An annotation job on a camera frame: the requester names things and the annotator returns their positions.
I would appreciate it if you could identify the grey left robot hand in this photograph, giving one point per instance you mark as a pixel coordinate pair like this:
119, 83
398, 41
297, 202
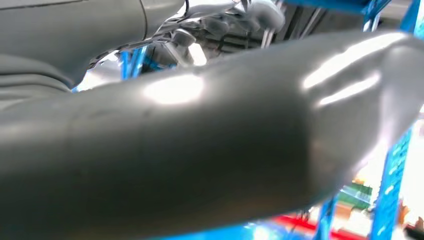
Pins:
165, 159

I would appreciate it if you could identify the blue metal shelf rack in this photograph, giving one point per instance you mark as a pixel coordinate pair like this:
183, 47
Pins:
391, 185

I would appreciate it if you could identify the red barrier belt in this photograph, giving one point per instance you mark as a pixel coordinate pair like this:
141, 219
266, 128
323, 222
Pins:
298, 223

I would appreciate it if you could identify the green plastic crate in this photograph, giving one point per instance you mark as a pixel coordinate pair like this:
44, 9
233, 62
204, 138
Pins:
356, 195

